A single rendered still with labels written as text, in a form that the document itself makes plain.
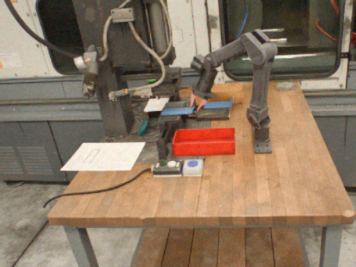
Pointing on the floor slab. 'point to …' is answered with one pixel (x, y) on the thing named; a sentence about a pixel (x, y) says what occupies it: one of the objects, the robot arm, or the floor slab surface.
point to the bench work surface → (222, 199)
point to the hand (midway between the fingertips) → (194, 107)
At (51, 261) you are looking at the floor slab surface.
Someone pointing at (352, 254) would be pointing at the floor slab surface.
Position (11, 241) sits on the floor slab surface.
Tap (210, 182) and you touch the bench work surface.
